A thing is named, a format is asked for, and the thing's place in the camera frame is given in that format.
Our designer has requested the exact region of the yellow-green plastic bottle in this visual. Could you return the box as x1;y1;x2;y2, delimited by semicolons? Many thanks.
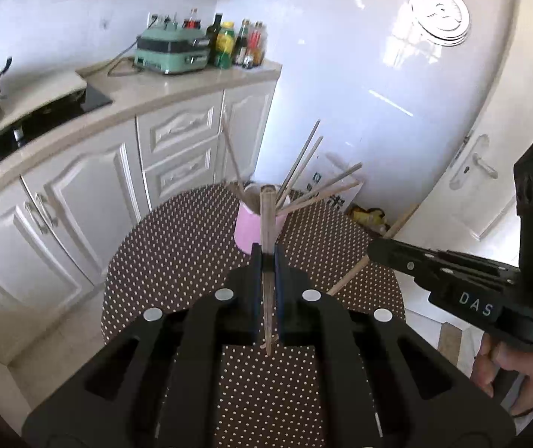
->
215;21;237;69

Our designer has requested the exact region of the white door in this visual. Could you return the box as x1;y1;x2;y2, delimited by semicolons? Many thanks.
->
390;32;533;264

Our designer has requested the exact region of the pink plastic cup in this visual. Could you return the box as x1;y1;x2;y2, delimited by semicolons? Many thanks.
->
233;184;290;255

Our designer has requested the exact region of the white kitchen base cabinet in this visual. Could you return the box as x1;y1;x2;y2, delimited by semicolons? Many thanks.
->
0;79;279;351

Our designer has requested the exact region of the white printed cardboard box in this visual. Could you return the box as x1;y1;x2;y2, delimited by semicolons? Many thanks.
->
289;149;365;215

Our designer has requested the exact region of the long bamboo chopstick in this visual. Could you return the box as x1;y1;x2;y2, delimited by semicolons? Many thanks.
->
259;187;272;355
326;203;421;297

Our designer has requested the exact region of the black built-in gas stove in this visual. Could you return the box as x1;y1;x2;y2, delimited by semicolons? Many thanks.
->
0;86;113;183

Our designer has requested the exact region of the yellow packet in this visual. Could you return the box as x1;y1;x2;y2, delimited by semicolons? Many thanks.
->
350;206;388;232

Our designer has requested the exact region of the dark sauce bottle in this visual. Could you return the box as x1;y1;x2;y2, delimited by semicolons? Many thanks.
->
235;19;251;66

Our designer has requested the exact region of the round silver wall cover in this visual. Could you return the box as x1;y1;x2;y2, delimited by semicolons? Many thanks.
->
410;0;471;47

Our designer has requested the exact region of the silver door lever handle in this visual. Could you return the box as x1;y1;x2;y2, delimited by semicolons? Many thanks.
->
448;134;499;192

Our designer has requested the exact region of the beige kitchen countertop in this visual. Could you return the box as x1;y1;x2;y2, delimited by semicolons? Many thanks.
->
0;58;282;215

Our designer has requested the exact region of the dark green oil bottle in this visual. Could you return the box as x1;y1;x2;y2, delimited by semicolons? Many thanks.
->
205;12;224;66

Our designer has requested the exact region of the group of bamboo chopsticks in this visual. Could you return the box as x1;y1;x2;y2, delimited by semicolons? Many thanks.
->
220;119;365;218

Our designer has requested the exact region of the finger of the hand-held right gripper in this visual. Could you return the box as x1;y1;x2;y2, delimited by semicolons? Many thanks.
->
367;239;521;293

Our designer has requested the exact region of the red-label sauce bottle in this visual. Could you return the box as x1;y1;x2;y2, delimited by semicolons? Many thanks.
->
248;21;267;66

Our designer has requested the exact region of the green electric cooking appliance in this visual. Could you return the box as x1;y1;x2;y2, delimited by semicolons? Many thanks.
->
133;25;211;75

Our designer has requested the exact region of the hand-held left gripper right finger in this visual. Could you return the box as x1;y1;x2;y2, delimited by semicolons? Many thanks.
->
275;243;517;448

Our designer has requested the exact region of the person's right hand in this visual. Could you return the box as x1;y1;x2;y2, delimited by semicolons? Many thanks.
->
472;333;533;418

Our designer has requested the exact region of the metal drawer handle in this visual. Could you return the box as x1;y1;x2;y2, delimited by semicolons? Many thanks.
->
164;116;202;134

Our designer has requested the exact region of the grey appliance power cable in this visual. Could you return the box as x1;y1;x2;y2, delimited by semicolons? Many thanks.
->
108;40;148;78

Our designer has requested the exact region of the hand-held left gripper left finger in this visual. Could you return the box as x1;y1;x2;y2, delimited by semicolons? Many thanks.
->
22;243;264;448

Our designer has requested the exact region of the metal cabinet door handle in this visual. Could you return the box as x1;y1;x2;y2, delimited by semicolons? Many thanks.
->
37;191;60;229
24;198;45;235

